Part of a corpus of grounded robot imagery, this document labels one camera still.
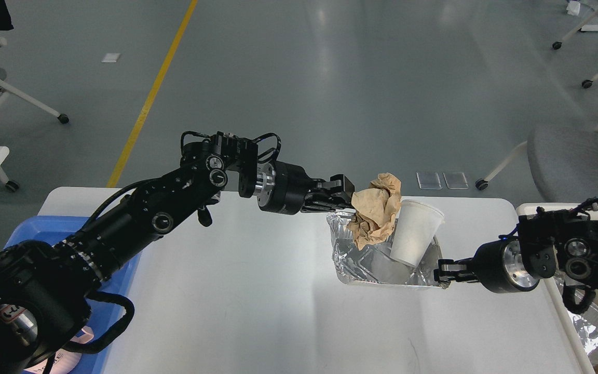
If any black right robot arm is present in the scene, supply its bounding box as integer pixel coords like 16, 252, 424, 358
433, 198, 598, 314

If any white paper cup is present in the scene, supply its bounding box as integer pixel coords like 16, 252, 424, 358
390, 199, 444, 268

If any floor outlet plate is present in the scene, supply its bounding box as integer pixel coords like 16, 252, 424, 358
442, 172, 469, 190
416, 172, 442, 190

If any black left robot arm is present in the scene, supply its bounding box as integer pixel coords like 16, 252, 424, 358
0, 131, 355, 373

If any brown paper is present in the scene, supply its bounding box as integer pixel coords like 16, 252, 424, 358
347, 173, 402, 251

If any pink mug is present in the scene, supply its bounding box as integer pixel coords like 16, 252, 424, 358
23, 326, 94, 373

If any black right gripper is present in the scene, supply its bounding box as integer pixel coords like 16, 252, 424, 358
434, 239, 539, 293

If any blue plastic tray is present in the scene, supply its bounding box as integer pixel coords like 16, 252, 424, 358
4, 216, 141, 373

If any grey office chair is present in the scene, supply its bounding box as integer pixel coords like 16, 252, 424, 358
475, 125, 598, 202

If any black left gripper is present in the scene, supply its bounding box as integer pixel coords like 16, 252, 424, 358
255, 161, 355, 215

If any aluminium foil tray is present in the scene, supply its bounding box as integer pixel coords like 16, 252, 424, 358
326, 211, 446, 289

